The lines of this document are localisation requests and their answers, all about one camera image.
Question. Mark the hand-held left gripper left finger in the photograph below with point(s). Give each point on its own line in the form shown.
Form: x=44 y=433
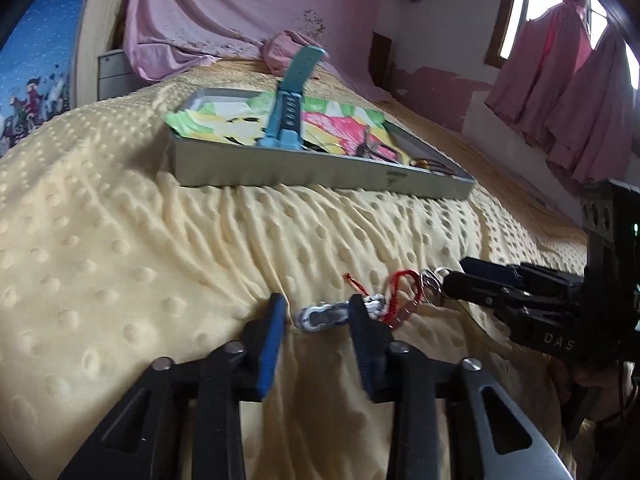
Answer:
x=272 y=345

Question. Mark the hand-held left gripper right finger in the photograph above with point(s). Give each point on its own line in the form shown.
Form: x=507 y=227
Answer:
x=367 y=350

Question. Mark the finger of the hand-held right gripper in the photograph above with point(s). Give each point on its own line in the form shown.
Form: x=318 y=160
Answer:
x=480 y=292
x=515 y=272

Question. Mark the grey metal tray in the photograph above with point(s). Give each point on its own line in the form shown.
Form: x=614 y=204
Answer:
x=300 y=175

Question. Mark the clear hair clip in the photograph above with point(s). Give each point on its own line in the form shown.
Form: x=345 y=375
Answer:
x=372 y=147

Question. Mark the blue wrist watch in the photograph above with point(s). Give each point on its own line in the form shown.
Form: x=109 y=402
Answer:
x=290 y=110

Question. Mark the person's right hand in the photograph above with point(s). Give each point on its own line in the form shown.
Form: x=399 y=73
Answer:
x=600 y=382

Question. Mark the pink curtain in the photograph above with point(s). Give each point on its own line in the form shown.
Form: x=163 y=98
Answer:
x=535 y=80
x=595 y=125

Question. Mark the yellow dotted blanket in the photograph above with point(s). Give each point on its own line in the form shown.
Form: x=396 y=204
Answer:
x=125 y=260

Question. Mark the colourful printed cloth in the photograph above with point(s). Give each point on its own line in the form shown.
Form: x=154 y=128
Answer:
x=340 y=125

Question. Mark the window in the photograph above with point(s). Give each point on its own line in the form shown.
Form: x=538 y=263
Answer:
x=515 y=25

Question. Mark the pink towel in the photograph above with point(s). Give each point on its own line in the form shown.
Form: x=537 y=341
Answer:
x=280 y=50

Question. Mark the white drawer cabinet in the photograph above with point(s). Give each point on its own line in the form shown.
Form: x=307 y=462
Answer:
x=115 y=75

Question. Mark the pink hanging sheet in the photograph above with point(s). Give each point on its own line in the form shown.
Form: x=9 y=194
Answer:
x=210 y=5

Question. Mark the blue printed curtain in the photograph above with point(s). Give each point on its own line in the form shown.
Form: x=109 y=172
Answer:
x=40 y=60

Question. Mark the wooden wardrobe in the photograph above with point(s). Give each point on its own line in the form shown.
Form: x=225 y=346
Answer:
x=100 y=15

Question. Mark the brown wall board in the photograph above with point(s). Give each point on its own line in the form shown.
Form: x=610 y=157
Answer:
x=382 y=60

